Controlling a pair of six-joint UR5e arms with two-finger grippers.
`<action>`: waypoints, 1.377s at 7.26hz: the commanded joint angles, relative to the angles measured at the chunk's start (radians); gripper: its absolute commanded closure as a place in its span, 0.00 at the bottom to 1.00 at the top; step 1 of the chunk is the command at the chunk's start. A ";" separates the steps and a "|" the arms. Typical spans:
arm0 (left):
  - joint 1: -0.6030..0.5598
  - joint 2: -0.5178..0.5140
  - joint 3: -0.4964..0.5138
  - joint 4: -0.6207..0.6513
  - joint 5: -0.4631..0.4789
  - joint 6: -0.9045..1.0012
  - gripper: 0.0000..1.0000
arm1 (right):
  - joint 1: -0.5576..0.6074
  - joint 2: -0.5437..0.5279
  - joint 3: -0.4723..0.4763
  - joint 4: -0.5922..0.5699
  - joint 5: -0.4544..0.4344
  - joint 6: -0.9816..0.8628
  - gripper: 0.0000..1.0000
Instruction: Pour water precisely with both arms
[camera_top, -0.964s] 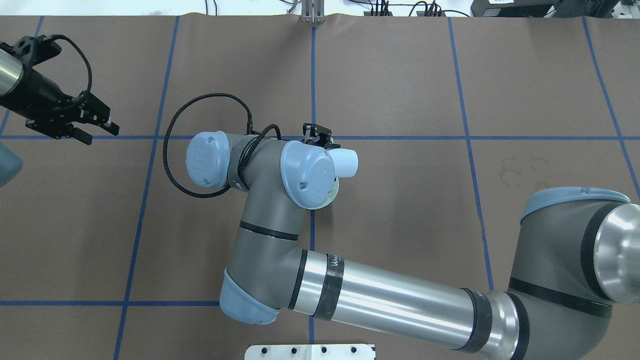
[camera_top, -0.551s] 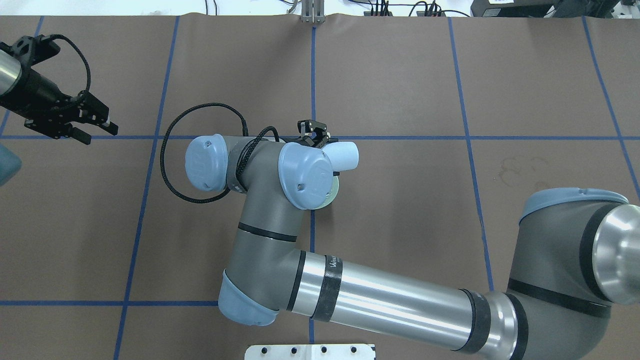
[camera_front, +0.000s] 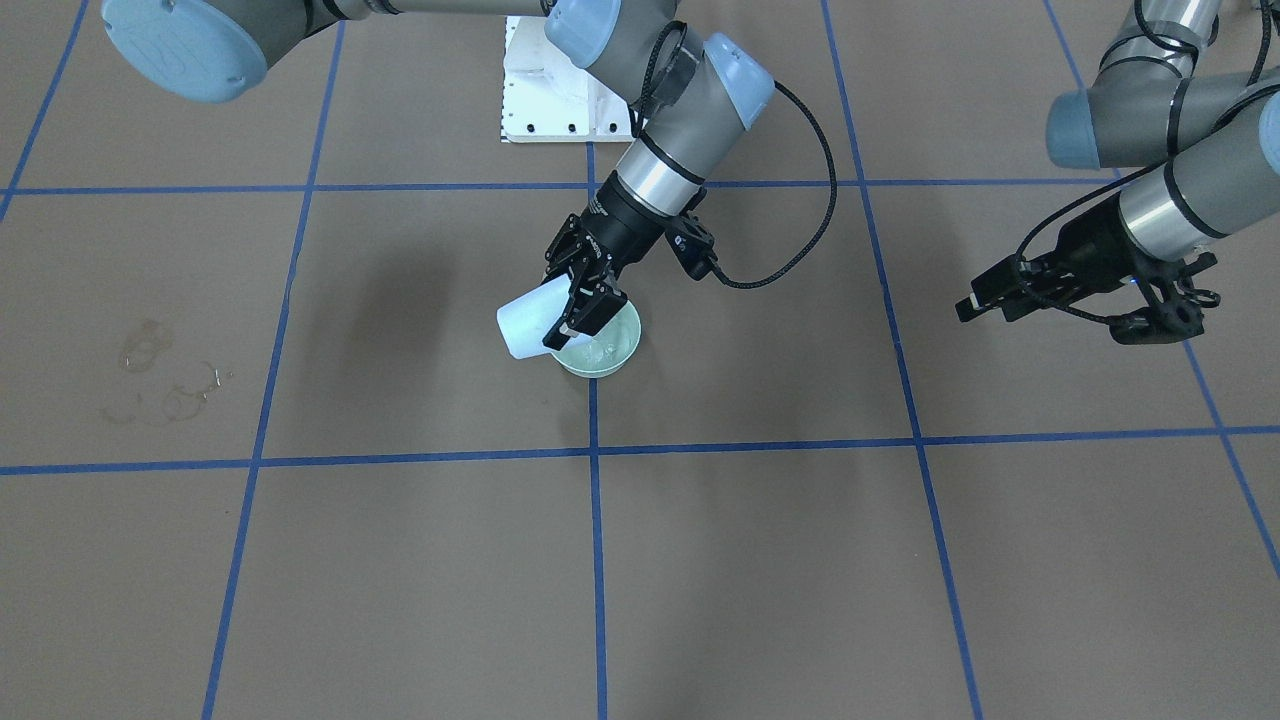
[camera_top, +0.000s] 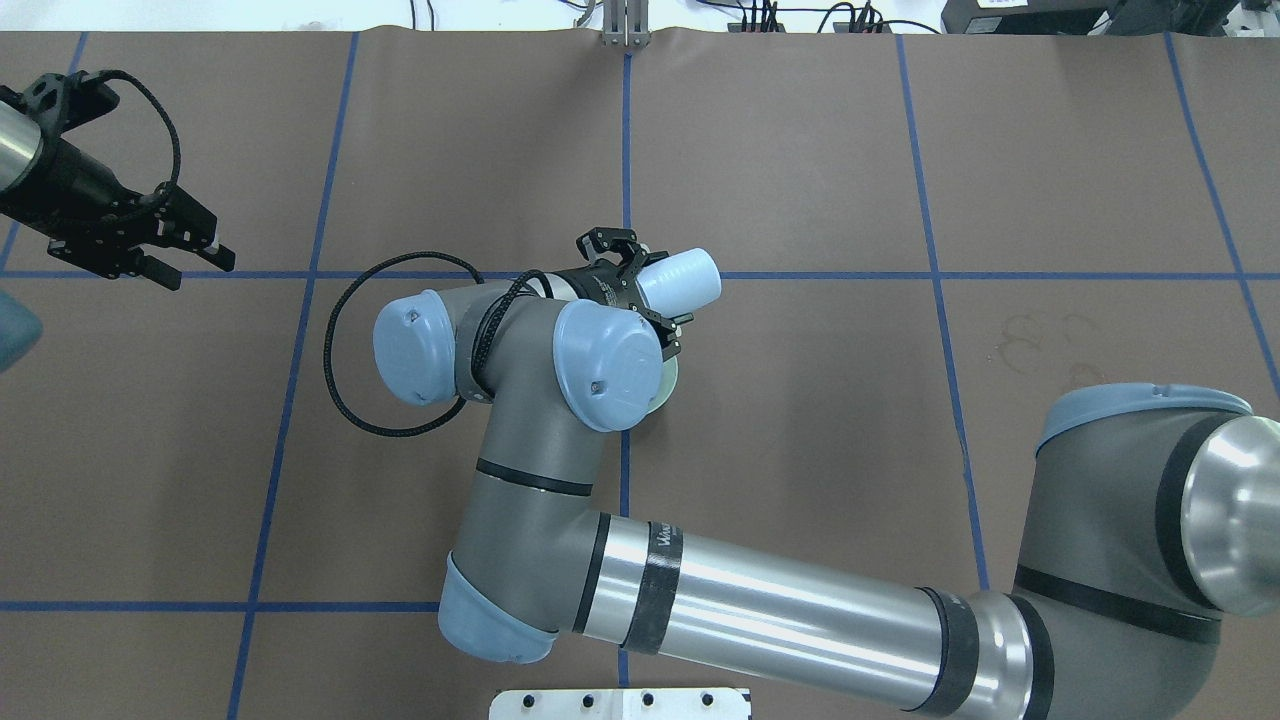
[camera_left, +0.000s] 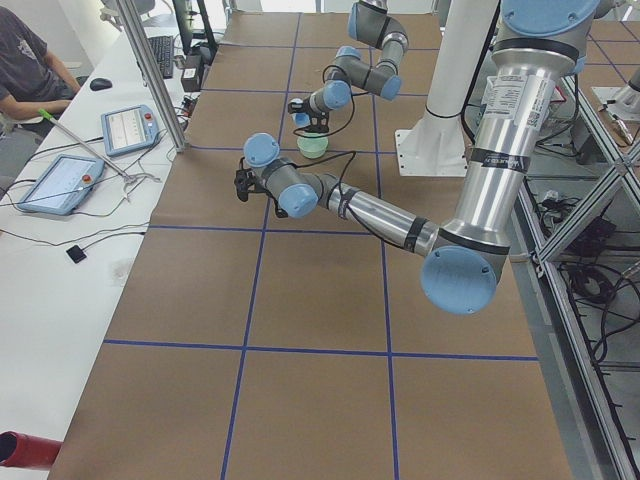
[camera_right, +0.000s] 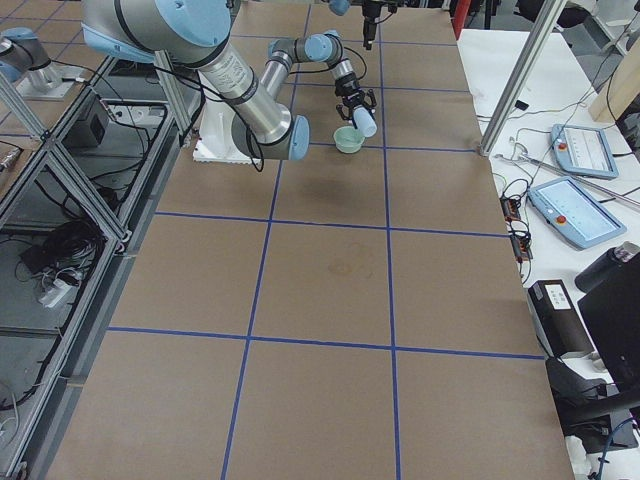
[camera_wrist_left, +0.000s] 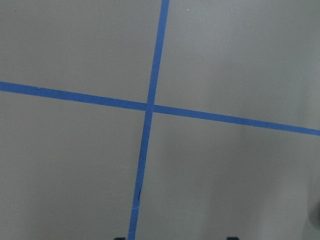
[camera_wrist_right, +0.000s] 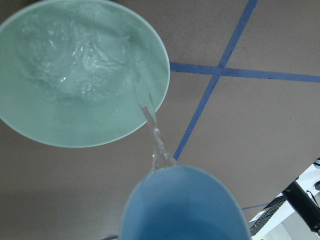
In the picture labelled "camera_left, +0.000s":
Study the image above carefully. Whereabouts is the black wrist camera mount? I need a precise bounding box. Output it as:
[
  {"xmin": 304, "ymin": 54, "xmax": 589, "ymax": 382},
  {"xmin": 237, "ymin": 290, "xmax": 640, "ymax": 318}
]
[{"xmin": 234, "ymin": 169, "xmax": 256, "ymax": 202}]

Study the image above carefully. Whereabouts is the metal grabber stick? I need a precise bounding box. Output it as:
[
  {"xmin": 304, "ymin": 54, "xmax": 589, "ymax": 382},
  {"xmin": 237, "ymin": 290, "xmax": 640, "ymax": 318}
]
[{"xmin": 38, "ymin": 108, "xmax": 162, "ymax": 190}]

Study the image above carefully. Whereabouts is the black keyboard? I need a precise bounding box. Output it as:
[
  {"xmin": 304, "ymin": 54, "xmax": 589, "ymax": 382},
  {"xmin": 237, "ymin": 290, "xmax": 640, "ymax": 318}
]
[{"xmin": 147, "ymin": 35, "xmax": 174, "ymax": 79}]

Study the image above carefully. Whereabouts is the seated person in grey shirt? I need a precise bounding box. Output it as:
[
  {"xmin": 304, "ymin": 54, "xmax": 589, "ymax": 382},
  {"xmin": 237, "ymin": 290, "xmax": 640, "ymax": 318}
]
[{"xmin": 1, "ymin": 7, "xmax": 81, "ymax": 121}]

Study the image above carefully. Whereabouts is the black box with label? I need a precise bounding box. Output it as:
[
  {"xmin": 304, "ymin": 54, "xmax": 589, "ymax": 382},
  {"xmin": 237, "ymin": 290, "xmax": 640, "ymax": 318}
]
[{"xmin": 181, "ymin": 55, "xmax": 204, "ymax": 93}]

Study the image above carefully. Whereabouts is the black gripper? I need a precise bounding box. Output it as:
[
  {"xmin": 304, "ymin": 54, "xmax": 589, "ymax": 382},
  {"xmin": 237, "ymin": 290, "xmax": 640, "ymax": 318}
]
[
  {"xmin": 249, "ymin": 170, "xmax": 289, "ymax": 218},
  {"xmin": 287, "ymin": 98, "xmax": 329, "ymax": 133}
]

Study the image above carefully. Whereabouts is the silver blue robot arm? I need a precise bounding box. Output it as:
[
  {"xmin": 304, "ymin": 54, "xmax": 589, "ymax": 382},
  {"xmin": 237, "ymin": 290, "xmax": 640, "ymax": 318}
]
[
  {"xmin": 234, "ymin": 1, "xmax": 600, "ymax": 315},
  {"xmin": 287, "ymin": 0, "xmax": 409, "ymax": 138}
]

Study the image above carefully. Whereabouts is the red cylinder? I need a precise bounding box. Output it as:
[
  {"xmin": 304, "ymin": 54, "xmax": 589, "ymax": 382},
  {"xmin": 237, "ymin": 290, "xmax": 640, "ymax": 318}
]
[{"xmin": 1, "ymin": 431, "xmax": 62, "ymax": 470}]

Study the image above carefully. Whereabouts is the blue teach pendant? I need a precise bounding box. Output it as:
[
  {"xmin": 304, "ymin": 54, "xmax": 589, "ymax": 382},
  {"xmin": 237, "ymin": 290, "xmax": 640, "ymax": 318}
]
[
  {"xmin": 101, "ymin": 104, "xmax": 159, "ymax": 157},
  {"xmin": 17, "ymin": 154, "xmax": 105, "ymax": 216}
]

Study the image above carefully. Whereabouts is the small black square pad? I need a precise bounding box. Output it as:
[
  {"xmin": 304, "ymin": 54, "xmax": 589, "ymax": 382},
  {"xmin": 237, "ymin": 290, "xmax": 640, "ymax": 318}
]
[{"xmin": 66, "ymin": 245, "xmax": 87, "ymax": 264}]

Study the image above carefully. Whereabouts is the near blue teach pendant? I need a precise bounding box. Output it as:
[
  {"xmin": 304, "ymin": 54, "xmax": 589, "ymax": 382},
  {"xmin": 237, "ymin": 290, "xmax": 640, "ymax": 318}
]
[{"xmin": 17, "ymin": 154, "xmax": 105, "ymax": 216}]

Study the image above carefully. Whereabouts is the white camera pedestal column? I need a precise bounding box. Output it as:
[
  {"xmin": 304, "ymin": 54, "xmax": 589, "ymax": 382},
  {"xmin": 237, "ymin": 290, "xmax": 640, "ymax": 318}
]
[{"xmin": 396, "ymin": 0, "xmax": 500, "ymax": 177}]

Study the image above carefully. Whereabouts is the far blue teach pendant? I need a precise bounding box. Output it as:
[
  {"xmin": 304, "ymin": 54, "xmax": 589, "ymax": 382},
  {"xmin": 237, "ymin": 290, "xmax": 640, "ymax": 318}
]
[{"xmin": 101, "ymin": 104, "xmax": 159, "ymax": 157}]

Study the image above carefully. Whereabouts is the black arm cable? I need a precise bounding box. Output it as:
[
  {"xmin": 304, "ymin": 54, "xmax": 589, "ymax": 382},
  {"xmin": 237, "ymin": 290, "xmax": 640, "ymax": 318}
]
[
  {"xmin": 239, "ymin": 150, "xmax": 391, "ymax": 246},
  {"xmin": 291, "ymin": 64, "xmax": 357, "ymax": 139}
]

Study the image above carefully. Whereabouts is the black computer mouse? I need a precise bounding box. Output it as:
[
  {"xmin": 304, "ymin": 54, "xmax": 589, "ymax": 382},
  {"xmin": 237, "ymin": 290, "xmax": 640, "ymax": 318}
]
[{"xmin": 89, "ymin": 77, "xmax": 113, "ymax": 92}]

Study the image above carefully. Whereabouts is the light blue plastic cup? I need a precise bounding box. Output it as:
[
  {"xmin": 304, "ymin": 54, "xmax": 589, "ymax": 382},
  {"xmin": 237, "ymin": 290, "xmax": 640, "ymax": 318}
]
[{"xmin": 292, "ymin": 113, "xmax": 310, "ymax": 128}]

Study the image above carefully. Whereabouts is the mint green bowl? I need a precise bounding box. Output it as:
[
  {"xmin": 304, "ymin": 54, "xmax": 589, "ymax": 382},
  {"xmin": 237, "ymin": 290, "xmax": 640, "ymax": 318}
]
[{"xmin": 296, "ymin": 132, "xmax": 329, "ymax": 160}]

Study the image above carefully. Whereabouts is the aluminium frame post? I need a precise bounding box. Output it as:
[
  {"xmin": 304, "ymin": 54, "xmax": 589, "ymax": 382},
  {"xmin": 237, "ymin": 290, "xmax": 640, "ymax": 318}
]
[{"xmin": 115, "ymin": 0, "xmax": 187, "ymax": 153}]

